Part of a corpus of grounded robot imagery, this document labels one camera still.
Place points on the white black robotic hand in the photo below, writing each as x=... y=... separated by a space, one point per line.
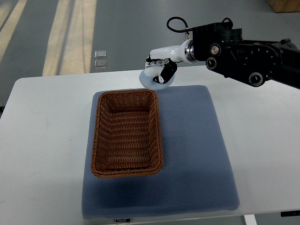
x=169 y=57

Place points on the light blue plush toy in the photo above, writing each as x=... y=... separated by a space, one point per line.
x=147 y=75

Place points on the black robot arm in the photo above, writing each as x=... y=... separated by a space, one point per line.
x=252 y=62

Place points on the brown wicker basket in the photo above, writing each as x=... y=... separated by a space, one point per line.
x=127 y=137

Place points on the upper floor metal plate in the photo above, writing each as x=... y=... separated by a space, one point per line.
x=100 y=54

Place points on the floor metal plate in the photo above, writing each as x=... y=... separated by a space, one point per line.
x=100 y=54
x=100 y=63

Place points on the lower floor metal plate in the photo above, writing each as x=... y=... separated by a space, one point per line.
x=100 y=63

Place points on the blue foam mat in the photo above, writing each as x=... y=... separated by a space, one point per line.
x=196 y=175

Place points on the white table leg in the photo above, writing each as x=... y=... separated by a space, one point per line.
x=250 y=219

